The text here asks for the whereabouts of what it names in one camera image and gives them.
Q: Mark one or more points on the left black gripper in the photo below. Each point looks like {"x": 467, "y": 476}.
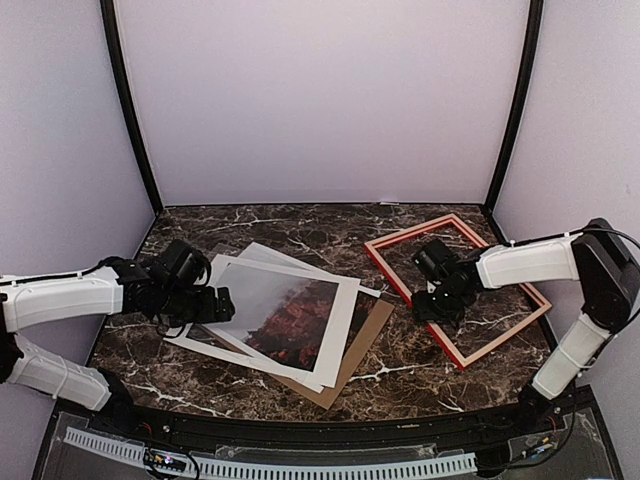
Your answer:
{"x": 208, "y": 313}

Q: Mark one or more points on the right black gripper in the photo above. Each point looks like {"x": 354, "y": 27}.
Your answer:
{"x": 423, "y": 311}

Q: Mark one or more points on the brown cardboard backing board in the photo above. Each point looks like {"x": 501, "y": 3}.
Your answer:
{"x": 307, "y": 328}

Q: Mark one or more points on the red wooden picture frame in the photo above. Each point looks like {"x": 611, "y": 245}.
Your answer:
{"x": 437, "y": 267}

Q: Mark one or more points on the autumn forest photo print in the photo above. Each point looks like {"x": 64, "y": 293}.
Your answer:
{"x": 295, "y": 325}

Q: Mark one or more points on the white mat board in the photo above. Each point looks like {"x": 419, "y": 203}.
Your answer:
{"x": 300, "y": 320}

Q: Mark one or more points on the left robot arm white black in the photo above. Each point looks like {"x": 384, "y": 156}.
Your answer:
{"x": 170, "y": 288}

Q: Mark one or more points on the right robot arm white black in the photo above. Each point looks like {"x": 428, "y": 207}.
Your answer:
{"x": 595, "y": 256}

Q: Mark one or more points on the black front rail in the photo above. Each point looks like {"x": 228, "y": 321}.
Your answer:
{"x": 200, "y": 433}

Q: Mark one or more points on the white slotted cable duct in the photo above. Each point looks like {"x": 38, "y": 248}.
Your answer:
{"x": 167, "y": 463}

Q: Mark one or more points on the left black corner post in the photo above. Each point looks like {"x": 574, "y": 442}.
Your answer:
{"x": 128, "y": 109}

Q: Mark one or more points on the black corner post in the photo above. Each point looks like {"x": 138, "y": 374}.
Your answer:
{"x": 518, "y": 103}
{"x": 128, "y": 109}

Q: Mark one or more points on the right black corner post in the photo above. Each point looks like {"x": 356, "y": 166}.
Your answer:
{"x": 518, "y": 103}

